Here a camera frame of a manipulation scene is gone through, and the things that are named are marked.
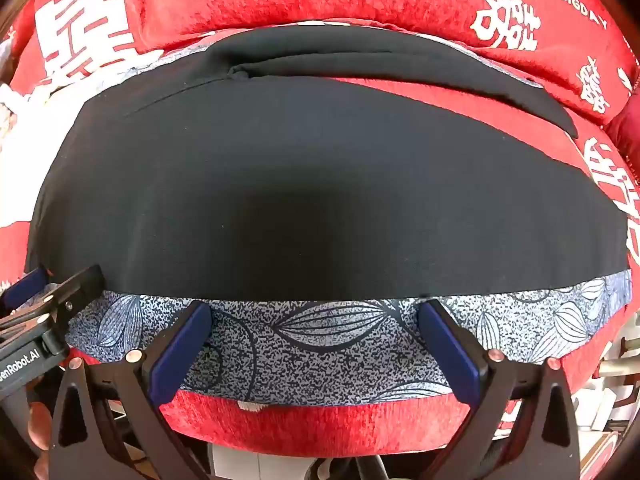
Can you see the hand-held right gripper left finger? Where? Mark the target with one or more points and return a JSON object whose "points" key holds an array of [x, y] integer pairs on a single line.
{"points": [[180, 355]]}

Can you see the red printed sofa cover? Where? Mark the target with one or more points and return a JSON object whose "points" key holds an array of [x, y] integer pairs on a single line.
{"points": [[320, 430]]}

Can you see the red cushion large white print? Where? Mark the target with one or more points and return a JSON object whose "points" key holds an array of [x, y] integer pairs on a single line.
{"points": [[95, 25]]}

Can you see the person's left hand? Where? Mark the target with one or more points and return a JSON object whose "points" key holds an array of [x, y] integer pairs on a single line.
{"points": [[39, 425]]}

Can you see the black pants with floral lining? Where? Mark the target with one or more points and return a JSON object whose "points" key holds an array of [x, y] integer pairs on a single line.
{"points": [[320, 185]]}

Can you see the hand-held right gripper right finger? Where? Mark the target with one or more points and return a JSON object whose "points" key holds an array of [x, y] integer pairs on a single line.
{"points": [[450, 355]]}

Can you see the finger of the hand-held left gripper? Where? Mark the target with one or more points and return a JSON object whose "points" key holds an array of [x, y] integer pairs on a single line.
{"points": [[80, 285], [25, 287]]}

